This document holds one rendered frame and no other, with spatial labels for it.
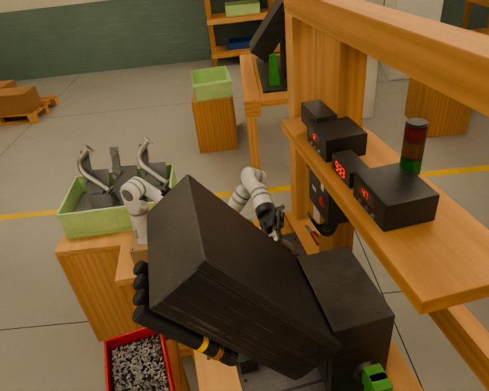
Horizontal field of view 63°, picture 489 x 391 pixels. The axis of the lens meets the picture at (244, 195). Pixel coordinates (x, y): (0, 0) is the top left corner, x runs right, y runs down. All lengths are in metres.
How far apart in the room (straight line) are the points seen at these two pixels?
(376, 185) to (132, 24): 7.72
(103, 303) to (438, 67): 2.23
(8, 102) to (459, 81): 6.48
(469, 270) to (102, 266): 1.91
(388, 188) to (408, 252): 0.15
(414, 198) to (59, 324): 2.65
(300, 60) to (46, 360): 2.36
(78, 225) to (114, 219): 0.20
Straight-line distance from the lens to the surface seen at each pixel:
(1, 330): 3.36
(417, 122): 1.01
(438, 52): 0.86
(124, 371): 1.60
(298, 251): 1.84
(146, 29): 8.42
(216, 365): 1.50
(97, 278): 2.47
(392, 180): 1.01
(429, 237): 0.97
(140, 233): 1.92
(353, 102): 1.32
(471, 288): 0.89
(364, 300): 1.21
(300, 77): 1.70
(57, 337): 3.08
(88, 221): 2.34
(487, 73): 0.77
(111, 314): 2.69
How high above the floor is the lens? 2.15
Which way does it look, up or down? 34 degrees down
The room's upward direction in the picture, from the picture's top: 7 degrees counter-clockwise
